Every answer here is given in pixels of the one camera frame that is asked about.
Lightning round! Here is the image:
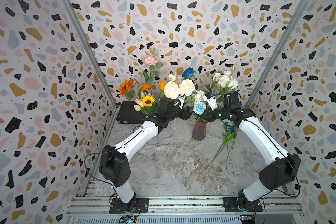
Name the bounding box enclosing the light blue carnation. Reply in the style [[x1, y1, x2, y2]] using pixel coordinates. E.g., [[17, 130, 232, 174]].
[[222, 119, 239, 169], [193, 102, 207, 115]]

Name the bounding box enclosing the orange rose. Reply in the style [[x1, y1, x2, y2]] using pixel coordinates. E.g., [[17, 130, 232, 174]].
[[159, 81, 167, 91]]

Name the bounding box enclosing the dark red glass vase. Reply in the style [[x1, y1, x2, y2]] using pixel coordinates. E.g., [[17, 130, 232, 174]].
[[192, 121, 206, 141]]

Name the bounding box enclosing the white rose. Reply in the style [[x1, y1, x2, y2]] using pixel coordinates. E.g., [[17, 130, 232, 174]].
[[194, 90, 205, 103]]

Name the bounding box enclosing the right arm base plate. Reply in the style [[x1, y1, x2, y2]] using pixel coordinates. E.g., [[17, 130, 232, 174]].
[[223, 196, 263, 212]]

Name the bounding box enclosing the cream rose right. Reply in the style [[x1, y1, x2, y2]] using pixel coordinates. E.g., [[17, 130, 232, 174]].
[[179, 79, 195, 96]]

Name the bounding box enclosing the orange sunflower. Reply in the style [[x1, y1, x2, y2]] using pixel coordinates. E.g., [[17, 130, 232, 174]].
[[119, 79, 134, 96]]

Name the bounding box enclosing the cream rose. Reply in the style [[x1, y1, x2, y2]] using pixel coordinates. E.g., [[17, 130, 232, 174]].
[[164, 81, 180, 99], [179, 79, 195, 96]]

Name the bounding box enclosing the cream rose left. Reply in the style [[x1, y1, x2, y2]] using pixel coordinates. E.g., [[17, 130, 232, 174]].
[[164, 81, 180, 99]]

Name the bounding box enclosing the orange carnation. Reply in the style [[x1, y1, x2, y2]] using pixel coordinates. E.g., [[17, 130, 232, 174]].
[[139, 84, 151, 91]]

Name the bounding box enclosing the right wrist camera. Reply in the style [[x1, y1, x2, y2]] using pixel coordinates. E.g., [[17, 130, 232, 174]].
[[203, 92, 218, 111]]

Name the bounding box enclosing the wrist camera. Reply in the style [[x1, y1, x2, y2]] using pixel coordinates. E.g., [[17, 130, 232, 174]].
[[174, 95, 185, 110], [203, 92, 218, 111]]

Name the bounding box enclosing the yellow sunflower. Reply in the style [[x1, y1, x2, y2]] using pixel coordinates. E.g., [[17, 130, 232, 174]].
[[141, 95, 155, 107]]

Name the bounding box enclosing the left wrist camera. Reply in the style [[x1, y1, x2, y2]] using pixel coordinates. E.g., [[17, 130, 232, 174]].
[[174, 95, 185, 110]]

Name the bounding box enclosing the light blue carnation stem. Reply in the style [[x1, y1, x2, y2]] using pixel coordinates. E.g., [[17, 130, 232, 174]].
[[222, 120, 236, 170]]

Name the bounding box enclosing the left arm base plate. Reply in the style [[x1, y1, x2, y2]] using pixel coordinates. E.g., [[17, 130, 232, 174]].
[[109, 197, 149, 215]]

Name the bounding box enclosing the pink carnation sprig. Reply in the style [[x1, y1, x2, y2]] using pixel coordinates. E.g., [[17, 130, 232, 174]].
[[143, 48, 163, 84]]

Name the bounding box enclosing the aluminium rail frame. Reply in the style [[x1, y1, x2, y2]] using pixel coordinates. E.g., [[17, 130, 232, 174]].
[[65, 182, 308, 224]]

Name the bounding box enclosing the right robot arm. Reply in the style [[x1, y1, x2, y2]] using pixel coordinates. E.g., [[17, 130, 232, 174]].
[[203, 91, 301, 211]]

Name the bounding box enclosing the black box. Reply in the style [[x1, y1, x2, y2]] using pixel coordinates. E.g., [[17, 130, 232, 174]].
[[116, 101, 147, 124]]

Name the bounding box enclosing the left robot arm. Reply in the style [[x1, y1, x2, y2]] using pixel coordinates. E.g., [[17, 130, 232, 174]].
[[99, 96, 187, 211]]

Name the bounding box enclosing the white rose cluster sprig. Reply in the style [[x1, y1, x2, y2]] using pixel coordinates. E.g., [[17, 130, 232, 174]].
[[206, 66, 238, 97]]

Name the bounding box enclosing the purple glass vase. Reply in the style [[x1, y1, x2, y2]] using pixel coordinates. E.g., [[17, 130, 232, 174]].
[[149, 112, 158, 118]]

